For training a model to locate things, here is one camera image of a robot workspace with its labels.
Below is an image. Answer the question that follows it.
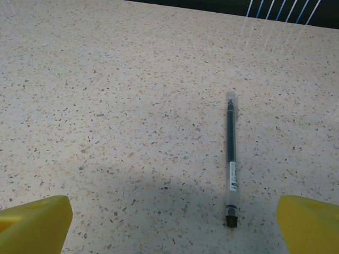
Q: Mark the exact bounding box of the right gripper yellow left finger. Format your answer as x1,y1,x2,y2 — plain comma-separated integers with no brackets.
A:
0,195,74,254

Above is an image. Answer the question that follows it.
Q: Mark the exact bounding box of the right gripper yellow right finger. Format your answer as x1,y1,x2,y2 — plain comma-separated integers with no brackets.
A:
275,195,339,254

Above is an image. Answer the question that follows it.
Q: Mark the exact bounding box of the black pen with clear cap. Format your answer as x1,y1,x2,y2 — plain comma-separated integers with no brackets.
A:
225,90,240,230

